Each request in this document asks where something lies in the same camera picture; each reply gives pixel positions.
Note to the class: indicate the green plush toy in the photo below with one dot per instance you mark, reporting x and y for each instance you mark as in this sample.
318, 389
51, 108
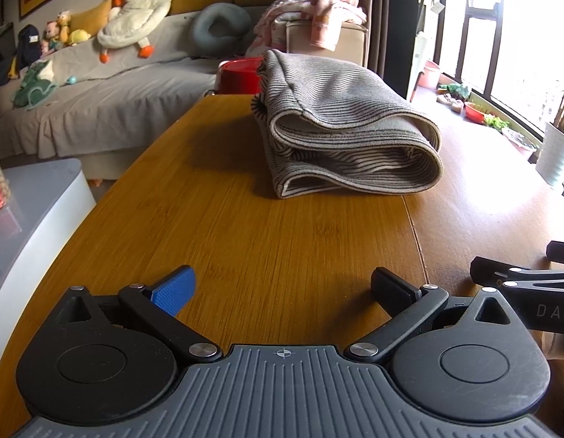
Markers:
33, 86

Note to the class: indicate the green leafy bundle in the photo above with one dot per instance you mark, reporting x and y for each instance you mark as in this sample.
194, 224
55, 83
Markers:
455, 90

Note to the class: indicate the red plastic basin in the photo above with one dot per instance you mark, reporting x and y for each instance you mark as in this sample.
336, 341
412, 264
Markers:
238, 77

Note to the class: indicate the white ribbed plant pot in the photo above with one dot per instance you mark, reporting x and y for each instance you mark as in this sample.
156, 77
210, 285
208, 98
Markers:
555, 155

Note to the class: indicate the white duck plush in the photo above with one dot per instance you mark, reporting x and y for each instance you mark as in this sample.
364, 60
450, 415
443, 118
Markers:
131, 13

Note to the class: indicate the small pink doll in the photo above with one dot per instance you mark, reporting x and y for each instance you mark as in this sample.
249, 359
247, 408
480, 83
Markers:
50, 39

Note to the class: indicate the pair of small shoes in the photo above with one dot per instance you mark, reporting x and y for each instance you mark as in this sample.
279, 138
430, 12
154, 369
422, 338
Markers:
450, 101

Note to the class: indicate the white standing appliance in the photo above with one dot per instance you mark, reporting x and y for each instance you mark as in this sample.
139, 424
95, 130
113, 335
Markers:
423, 59

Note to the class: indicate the beige storage box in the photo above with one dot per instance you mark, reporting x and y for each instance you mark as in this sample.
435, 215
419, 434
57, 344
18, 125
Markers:
355, 45

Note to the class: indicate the red bowl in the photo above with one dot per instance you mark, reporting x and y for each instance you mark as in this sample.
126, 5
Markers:
475, 113

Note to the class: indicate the pink clothes pile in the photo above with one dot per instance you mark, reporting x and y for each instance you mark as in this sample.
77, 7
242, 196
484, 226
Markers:
327, 13

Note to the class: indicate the dark brown curtain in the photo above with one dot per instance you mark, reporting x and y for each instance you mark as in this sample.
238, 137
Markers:
391, 23

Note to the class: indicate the yellow throw pillow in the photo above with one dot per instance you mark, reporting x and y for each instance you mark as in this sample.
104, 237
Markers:
88, 18

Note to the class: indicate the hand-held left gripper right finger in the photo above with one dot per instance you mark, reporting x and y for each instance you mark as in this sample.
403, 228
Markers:
393, 289

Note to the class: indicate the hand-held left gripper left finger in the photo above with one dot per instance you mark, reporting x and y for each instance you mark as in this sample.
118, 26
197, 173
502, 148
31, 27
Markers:
175, 289

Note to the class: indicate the small yellow plush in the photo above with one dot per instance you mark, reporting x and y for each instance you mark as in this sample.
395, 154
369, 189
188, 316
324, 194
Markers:
79, 37

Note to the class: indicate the grey neck pillow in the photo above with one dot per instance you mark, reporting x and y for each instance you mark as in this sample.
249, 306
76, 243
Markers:
197, 32

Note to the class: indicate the black penguin plush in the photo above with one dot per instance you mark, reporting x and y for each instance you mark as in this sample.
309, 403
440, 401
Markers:
26, 48

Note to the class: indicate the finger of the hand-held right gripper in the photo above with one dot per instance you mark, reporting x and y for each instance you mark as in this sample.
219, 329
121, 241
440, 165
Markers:
562, 253
491, 271

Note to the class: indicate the black window frame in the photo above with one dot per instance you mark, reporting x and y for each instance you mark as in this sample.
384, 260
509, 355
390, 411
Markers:
455, 18

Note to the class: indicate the pink planter bowl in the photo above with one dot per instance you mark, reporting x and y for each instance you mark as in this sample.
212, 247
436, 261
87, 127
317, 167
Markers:
519, 141

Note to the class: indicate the small orange plush toy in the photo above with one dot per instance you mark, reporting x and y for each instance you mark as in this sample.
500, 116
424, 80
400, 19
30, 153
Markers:
64, 25

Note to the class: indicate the grey covered sofa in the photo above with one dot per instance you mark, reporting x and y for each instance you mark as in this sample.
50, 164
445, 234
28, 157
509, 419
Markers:
127, 86

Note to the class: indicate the pink plastic basin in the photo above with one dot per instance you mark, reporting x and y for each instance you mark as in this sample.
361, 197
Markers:
431, 75

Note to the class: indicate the striped knit garment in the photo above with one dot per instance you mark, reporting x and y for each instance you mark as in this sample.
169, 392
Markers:
346, 100

